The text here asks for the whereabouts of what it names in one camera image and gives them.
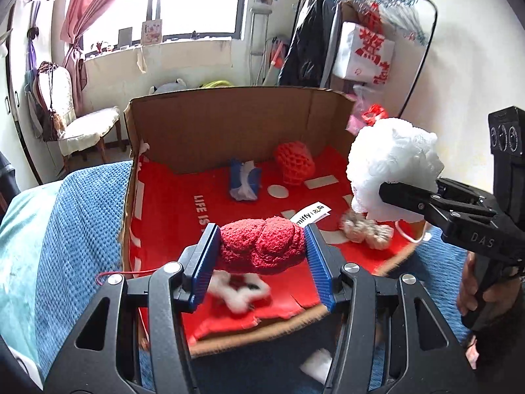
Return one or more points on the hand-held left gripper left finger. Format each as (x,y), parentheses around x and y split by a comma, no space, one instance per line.
(205,262)

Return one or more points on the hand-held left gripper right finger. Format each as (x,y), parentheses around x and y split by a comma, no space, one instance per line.
(320,266)

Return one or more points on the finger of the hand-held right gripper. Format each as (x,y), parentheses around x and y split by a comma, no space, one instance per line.
(406,197)
(463,193)

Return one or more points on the white mesh bath pouf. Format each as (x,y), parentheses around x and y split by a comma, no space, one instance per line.
(389,160)

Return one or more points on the white fluffy star hair clip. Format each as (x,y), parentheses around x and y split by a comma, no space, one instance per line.
(236,300)

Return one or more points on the beige beaded plush toy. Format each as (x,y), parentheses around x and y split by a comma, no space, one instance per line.
(365,230)

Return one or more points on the red knit plush item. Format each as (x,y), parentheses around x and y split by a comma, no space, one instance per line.
(262,242)

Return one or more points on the blue tissue packet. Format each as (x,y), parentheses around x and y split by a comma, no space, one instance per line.
(245,180)

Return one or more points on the white soft pad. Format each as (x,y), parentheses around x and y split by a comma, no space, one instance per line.
(316,363)

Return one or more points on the brown cardboard box red lining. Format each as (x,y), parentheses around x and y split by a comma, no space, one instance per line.
(229,131)

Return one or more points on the person's right hand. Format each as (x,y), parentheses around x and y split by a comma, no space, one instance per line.
(466,291)

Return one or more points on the red plastic bag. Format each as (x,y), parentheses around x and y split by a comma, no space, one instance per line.
(375,115)

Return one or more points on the blue textured blanket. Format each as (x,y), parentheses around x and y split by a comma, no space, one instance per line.
(82,234)

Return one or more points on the white paper bag red print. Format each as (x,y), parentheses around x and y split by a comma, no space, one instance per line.
(365,55)

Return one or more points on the black metal clothes rack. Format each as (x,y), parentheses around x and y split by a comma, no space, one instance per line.
(428,49)

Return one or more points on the black jacket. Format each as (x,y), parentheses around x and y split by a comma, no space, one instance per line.
(305,49)

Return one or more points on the grey plush toy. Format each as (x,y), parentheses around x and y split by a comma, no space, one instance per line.
(168,87)

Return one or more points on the white cushioned chair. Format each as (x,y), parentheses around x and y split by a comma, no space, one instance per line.
(88,125)

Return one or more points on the teal bed sheet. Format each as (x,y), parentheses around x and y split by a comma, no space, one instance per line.
(20,254)

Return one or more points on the metal crutch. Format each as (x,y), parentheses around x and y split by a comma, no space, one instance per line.
(258,41)

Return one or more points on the dark cloth covered table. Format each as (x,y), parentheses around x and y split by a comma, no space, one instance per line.
(7,176)

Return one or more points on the picture card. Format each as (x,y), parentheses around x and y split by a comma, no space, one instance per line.
(151,32)

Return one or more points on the white wardrobe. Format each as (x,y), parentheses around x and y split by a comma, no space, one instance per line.
(18,90)

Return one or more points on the window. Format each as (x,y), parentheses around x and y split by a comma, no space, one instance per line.
(197,0)

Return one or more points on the purple hanging cloth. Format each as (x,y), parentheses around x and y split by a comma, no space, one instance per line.
(30,57)

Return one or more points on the pink curtain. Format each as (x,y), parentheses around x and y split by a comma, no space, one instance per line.
(90,0)

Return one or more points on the small grey frame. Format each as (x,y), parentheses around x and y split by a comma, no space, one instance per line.
(125,36)

